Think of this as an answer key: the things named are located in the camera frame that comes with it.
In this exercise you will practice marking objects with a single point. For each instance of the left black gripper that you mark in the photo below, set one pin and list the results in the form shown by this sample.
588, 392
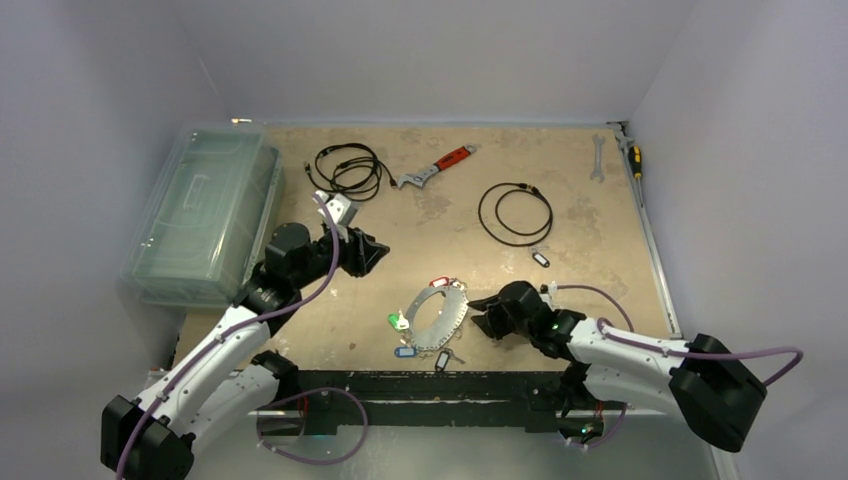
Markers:
361, 251

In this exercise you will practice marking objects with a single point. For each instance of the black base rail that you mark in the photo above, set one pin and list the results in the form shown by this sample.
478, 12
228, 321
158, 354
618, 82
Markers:
537, 402

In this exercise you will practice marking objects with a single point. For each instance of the clear plastic storage box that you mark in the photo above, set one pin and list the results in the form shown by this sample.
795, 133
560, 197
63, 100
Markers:
203, 225

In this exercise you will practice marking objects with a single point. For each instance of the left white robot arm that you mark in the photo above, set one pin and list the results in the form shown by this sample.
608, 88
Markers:
159, 433

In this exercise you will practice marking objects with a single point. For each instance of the black key tag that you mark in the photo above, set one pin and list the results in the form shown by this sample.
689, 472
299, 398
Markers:
444, 358

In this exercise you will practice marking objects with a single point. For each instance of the yellow black screwdriver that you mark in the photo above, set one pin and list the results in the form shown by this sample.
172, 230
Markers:
632, 153

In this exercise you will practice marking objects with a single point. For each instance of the red key tag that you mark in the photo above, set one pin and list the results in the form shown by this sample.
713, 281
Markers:
440, 281

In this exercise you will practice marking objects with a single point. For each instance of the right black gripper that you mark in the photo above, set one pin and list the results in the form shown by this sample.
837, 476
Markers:
499, 317

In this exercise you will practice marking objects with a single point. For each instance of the red handled adjustable wrench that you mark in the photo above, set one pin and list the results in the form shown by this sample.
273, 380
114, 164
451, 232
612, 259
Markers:
420, 178

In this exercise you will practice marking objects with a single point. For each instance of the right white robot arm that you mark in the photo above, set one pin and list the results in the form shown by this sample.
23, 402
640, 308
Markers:
698, 382

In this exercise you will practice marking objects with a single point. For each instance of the large metal key ring plate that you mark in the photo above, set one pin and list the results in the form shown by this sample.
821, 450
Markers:
451, 315

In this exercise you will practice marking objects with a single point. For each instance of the silver open-end wrench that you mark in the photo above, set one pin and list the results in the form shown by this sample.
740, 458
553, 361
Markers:
597, 173

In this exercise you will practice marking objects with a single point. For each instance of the green key tag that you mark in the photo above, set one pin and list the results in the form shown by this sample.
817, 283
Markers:
398, 321

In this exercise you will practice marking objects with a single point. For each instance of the blue key tag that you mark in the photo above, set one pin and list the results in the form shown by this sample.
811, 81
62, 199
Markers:
405, 352

